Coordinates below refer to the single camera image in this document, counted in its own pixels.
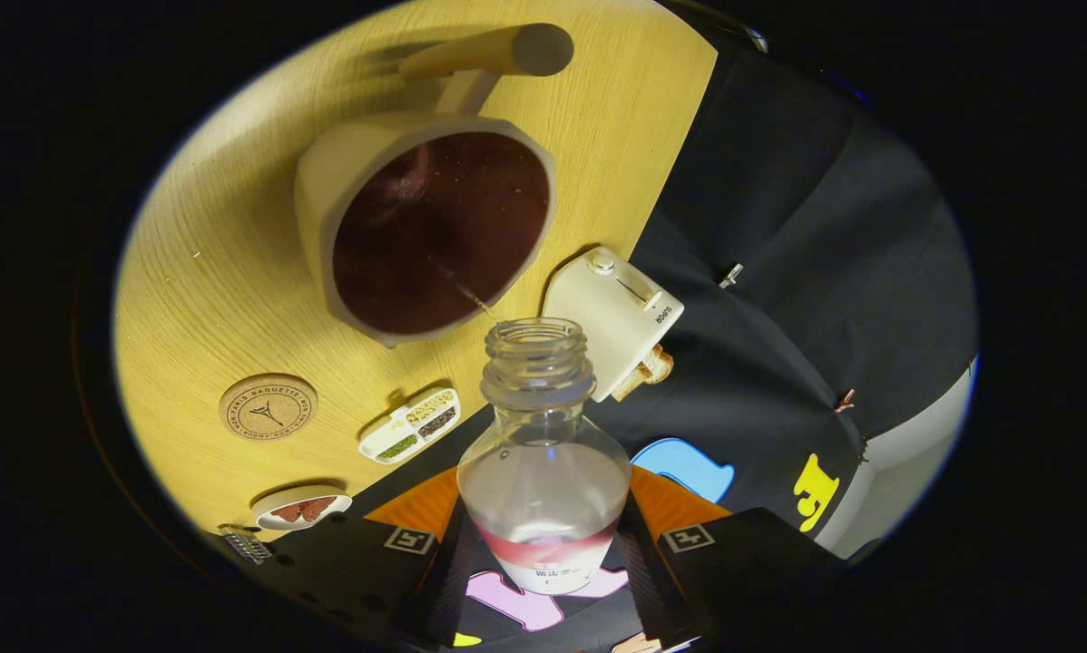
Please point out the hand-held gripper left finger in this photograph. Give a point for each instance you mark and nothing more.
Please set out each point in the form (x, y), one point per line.
(448, 580)

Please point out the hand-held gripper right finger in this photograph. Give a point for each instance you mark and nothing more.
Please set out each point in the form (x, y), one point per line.
(652, 580)

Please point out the clear juice bottle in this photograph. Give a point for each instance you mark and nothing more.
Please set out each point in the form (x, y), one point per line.
(543, 490)

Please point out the round cork coaster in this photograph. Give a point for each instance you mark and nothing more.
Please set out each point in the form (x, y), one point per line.
(268, 408)

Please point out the brown meat piece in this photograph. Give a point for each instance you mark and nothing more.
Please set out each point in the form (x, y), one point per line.
(318, 508)
(287, 512)

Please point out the white divided seasoning tray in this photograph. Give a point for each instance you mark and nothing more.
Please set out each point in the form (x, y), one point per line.
(407, 426)

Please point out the white round plate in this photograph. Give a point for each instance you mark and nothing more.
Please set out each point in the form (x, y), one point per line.
(276, 523)

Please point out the toast slice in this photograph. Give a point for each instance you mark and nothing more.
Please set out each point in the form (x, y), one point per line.
(657, 365)
(630, 385)

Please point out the small metal grater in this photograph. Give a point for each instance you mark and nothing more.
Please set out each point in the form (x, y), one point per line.
(249, 546)

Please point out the pink clip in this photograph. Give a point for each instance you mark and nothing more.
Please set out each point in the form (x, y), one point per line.
(846, 400)

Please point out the cream toaster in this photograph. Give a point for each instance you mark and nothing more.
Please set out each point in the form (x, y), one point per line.
(607, 317)

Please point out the silver clip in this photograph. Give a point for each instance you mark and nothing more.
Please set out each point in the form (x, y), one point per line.
(731, 276)

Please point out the black backdrop cloth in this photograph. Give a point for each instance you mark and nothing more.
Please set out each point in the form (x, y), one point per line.
(779, 227)

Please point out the wooden table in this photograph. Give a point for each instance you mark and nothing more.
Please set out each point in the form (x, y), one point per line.
(199, 299)

